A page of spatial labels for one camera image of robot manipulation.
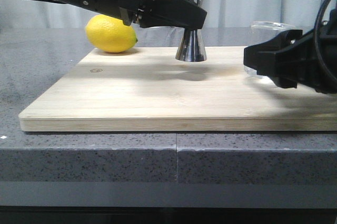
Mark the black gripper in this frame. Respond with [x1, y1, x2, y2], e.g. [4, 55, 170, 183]
[78, 0, 207, 29]
[243, 9, 336, 94]

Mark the clear glass beaker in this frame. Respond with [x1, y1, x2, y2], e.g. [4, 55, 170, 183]
[244, 21, 296, 85]

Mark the yellow lemon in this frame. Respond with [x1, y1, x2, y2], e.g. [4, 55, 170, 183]
[85, 14, 138, 53]

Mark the grey curtain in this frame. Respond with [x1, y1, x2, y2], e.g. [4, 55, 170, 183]
[1, 0, 323, 28]

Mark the light wooden cutting board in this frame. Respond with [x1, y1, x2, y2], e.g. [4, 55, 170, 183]
[19, 46, 336, 132]

